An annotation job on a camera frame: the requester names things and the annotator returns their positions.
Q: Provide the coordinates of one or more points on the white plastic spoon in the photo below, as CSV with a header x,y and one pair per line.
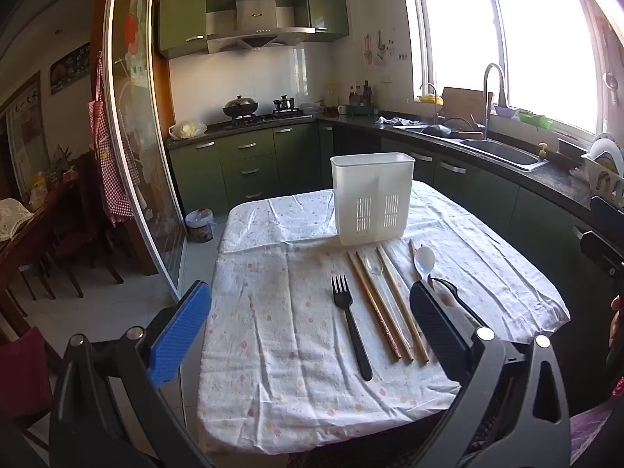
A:
x,y
424,261

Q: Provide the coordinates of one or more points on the yellow drain basket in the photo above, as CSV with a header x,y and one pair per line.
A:
x,y
431,99

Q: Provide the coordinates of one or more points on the purple bowl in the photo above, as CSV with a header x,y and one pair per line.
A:
x,y
504,112

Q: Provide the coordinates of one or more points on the white rag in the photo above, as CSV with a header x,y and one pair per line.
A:
x,y
395,120

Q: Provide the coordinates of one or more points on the black plastic fork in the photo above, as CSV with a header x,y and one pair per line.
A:
x,y
352,331

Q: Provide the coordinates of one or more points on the green wall cabinets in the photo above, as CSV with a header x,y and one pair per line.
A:
x,y
183,14

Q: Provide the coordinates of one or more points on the black wok with lid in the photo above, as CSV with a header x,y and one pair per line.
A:
x,y
240,106

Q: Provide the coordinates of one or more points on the red checkered apron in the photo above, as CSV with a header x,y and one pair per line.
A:
x,y
109,165

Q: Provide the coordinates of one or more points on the green base cabinets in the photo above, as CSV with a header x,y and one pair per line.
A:
x,y
248,170

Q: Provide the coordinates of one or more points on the person's right hand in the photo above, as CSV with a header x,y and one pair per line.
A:
x,y
617,321

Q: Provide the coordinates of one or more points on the red chair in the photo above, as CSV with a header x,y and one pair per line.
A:
x,y
24,375

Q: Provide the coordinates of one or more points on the glass sliding door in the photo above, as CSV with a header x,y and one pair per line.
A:
x,y
141,156

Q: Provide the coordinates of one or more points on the white lace cloth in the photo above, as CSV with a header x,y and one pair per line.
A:
x,y
12,217

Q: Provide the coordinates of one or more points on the green bowl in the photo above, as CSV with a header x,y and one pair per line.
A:
x,y
534,120

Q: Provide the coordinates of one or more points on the group of condiment bottles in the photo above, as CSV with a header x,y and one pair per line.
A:
x,y
360,95

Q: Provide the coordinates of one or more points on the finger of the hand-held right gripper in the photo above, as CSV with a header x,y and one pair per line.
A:
x,y
609,212
602,253

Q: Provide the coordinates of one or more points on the dark wooden dining chairs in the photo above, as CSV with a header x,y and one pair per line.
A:
x,y
83,234

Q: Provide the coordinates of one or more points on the dark wall picture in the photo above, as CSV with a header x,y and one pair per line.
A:
x,y
70,68

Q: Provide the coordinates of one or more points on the soap dispenser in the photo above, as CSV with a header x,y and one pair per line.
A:
x,y
542,152

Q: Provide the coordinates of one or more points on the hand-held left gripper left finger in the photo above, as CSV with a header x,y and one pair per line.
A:
x,y
180,336

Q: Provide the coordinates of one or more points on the tall steel faucet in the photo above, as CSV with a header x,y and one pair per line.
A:
x,y
487,102

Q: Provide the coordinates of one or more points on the wooden chopstick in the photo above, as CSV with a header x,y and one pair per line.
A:
x,y
401,302
412,246
370,304
381,302

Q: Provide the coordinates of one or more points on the clear plastic container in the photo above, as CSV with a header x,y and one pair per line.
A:
x,y
312,107

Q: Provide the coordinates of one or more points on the black gas stove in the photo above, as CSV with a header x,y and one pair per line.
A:
x,y
273,118

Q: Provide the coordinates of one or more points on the steel kitchen sink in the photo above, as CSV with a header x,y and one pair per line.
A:
x,y
502,151

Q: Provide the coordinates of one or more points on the clear plastic spoon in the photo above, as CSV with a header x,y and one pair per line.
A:
x,y
373,265

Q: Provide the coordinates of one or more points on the wooden cutting board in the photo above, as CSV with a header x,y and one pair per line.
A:
x,y
463,102

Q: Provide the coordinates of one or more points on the white plastic utensil holder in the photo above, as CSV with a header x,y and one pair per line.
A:
x,y
370,180

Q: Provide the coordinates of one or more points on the small trash bin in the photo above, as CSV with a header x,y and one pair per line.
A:
x,y
199,226

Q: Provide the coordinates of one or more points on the black pan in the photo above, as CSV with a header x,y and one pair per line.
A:
x,y
438,130

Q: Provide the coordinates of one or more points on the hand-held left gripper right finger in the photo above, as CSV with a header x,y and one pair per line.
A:
x,y
434,331

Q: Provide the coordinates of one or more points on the hanging wall scroll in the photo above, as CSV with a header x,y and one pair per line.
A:
x,y
27,141

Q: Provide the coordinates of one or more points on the white plastic bag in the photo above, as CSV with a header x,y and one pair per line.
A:
x,y
187,130

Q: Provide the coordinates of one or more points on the kitchen window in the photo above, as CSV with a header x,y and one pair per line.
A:
x,y
458,34

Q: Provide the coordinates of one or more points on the white floral tablecloth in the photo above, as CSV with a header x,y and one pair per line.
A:
x,y
292,326

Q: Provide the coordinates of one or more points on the steel range hood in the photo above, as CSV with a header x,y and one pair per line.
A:
x,y
258,34

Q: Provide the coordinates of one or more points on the white dish rack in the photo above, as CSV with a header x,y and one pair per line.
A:
x,y
602,170

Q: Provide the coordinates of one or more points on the yellow oil bottle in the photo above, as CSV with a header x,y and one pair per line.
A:
x,y
331,95

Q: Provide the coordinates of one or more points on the small steel faucet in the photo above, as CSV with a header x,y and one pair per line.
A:
x,y
435,107

